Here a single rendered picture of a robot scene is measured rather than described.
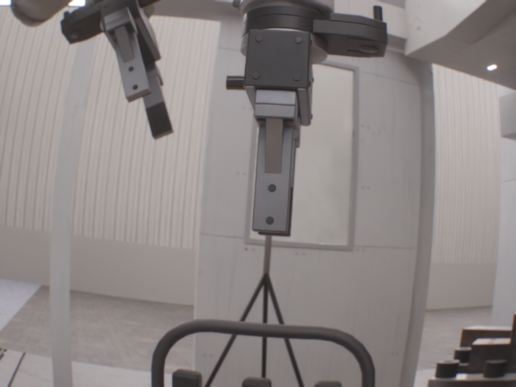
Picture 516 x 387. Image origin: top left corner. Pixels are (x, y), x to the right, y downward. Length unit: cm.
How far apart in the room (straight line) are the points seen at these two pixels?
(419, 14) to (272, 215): 324
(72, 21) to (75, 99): 259
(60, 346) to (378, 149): 211
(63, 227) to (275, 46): 285
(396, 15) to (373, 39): 327
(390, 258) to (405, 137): 69
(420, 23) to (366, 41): 312
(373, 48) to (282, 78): 11
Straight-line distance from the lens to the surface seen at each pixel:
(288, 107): 49
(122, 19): 68
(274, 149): 50
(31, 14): 91
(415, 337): 387
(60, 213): 330
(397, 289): 369
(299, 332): 53
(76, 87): 340
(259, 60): 50
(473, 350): 161
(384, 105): 374
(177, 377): 49
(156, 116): 79
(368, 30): 55
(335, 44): 57
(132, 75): 67
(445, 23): 341
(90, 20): 80
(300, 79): 49
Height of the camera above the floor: 95
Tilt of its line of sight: 6 degrees up
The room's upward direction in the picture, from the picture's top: 4 degrees clockwise
